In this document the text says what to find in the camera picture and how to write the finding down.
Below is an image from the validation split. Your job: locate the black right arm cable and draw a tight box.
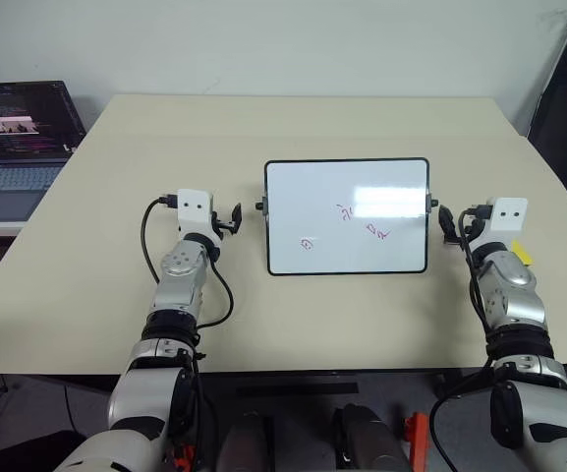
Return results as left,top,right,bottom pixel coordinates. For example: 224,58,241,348
428,204,499,472

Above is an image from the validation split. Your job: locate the black-framed whiteboard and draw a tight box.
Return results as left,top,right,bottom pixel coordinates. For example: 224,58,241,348
255,156,440,278

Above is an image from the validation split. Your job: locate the open grey laptop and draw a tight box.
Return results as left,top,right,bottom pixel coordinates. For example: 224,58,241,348
0,80,88,225

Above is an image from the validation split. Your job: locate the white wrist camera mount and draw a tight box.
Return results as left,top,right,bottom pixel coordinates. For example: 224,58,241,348
487,196,530,233
175,188,216,242

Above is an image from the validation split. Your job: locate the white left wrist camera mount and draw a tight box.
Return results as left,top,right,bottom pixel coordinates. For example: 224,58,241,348
175,188,216,242

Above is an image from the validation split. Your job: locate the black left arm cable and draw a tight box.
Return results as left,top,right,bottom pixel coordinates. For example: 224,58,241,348
141,194,238,330

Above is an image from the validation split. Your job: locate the dark rounded shape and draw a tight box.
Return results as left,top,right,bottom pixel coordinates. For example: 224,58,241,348
330,402,413,472

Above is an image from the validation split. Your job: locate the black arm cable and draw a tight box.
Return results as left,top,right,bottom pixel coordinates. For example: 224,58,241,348
428,204,499,472
141,194,238,330

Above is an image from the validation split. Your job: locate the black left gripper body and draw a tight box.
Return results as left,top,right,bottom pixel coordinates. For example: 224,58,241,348
210,209,235,244

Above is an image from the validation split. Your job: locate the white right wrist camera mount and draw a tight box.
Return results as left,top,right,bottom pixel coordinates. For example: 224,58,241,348
487,196,530,233

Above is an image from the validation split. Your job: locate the small orange plastic part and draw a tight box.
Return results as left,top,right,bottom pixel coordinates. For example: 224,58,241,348
171,441,197,472

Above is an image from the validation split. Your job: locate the large orange plastic part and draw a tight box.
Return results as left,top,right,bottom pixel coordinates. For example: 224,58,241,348
402,411,430,472

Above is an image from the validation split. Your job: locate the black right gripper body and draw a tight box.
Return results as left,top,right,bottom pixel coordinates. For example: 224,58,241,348
452,203,492,245

